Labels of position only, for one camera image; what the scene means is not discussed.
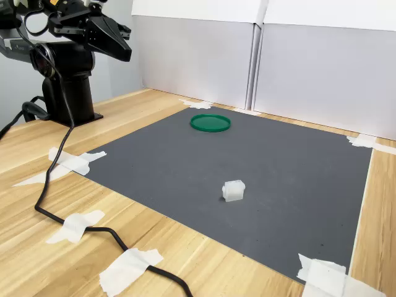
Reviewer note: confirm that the small white plastic terminal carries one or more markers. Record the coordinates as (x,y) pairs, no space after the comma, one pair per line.
(233,191)

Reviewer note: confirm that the round green lid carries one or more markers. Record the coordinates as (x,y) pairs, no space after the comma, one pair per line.
(210,123)

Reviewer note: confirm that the white partition panel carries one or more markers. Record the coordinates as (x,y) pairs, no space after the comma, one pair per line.
(198,55)
(328,74)

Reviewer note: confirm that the white tape piece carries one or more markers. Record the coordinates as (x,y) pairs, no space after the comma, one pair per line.
(74,161)
(325,277)
(247,112)
(127,270)
(198,104)
(74,226)
(365,142)

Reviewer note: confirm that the dark grey mat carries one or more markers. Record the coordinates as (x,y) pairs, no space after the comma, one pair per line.
(232,161)

